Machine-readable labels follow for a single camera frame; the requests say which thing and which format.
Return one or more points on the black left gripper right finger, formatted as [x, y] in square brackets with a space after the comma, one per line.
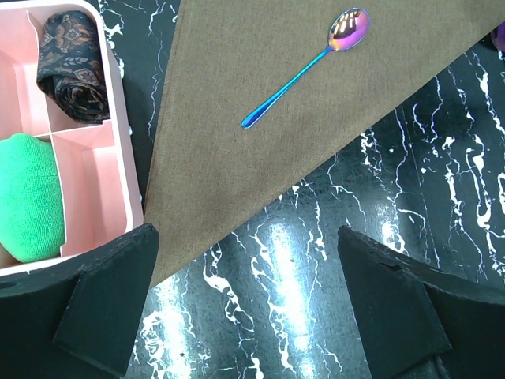
[417, 321]

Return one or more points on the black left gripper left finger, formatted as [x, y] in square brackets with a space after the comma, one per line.
[79, 318]

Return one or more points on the brown fabric napkin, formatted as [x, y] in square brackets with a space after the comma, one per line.
[251, 106]

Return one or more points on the purple iridescent spoon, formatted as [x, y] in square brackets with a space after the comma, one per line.
[498, 37]

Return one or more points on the green rolled cloth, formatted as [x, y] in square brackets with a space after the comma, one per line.
[32, 216]

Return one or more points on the pink divided organizer tray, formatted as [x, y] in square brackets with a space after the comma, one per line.
[100, 191]

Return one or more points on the dark paisley rolled cloth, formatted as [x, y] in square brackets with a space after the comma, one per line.
[70, 67]

